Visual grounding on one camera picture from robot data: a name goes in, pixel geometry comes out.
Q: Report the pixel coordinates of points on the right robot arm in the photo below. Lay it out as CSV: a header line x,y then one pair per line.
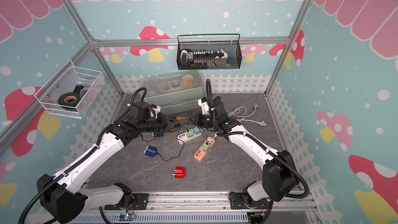
x,y
280,178

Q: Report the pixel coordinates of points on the teal charger adapter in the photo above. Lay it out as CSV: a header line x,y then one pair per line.
x,y
197,130

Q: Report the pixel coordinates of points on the clear acrylic wall bin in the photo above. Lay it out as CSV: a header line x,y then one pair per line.
x,y
71,91

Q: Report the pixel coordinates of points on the orange power strip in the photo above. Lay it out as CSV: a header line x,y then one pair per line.
x,y
200,154

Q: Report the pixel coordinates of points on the white power strip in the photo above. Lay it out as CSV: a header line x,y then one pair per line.
x,y
182,138

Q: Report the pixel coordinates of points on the green plastic storage box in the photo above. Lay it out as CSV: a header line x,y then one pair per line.
x,y
167,92

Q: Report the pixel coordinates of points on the blue shaver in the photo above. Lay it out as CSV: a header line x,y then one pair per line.
x,y
150,151

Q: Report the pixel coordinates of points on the green charger adapter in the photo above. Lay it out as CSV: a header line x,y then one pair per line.
x,y
190,133
206,147

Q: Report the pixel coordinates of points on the yellow tape roll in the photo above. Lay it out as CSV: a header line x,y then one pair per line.
x,y
188,80

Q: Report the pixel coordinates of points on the black wire mesh basket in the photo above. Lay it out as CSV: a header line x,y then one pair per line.
x,y
230,43

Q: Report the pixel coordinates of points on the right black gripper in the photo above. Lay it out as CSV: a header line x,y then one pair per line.
x,y
199,117

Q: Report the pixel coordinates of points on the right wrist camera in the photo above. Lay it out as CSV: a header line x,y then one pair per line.
x,y
203,103

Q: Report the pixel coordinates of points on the black tape roll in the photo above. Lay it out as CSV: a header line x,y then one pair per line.
x,y
69,101

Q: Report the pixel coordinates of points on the black power strip in basket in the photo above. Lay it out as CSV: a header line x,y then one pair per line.
x,y
188,57

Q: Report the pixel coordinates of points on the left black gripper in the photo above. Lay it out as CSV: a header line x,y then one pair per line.
x,y
164,124

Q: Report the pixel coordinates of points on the red electric shaver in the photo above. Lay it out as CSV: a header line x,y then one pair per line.
x,y
179,172

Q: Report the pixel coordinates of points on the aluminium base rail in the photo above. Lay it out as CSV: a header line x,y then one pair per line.
x,y
206,207

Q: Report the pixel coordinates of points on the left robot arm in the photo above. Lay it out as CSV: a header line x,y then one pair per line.
x,y
62,194

